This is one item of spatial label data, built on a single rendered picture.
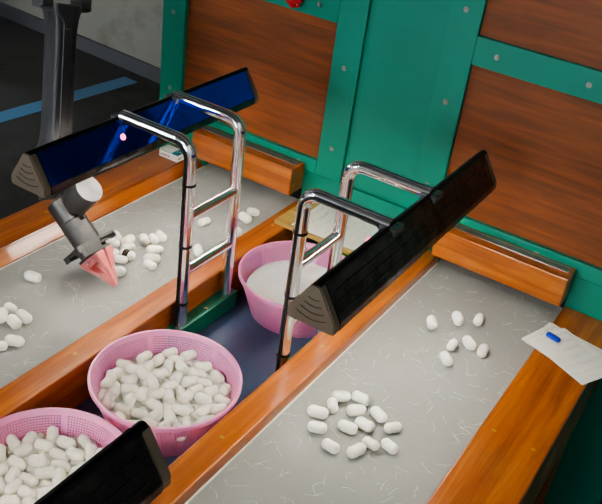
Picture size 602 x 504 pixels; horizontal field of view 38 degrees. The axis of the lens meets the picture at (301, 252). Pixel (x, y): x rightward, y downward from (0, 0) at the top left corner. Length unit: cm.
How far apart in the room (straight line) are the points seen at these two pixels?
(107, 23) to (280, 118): 304
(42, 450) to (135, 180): 88
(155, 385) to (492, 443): 59
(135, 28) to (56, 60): 315
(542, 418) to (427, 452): 23
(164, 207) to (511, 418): 97
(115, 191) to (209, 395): 72
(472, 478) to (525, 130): 75
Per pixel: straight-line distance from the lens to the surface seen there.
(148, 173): 219
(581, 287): 193
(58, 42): 178
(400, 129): 196
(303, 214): 144
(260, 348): 177
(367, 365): 167
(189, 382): 157
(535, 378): 171
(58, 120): 179
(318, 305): 120
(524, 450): 155
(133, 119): 161
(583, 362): 180
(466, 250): 191
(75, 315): 173
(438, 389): 165
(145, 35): 487
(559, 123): 183
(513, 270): 189
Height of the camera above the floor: 176
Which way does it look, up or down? 31 degrees down
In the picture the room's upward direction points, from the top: 8 degrees clockwise
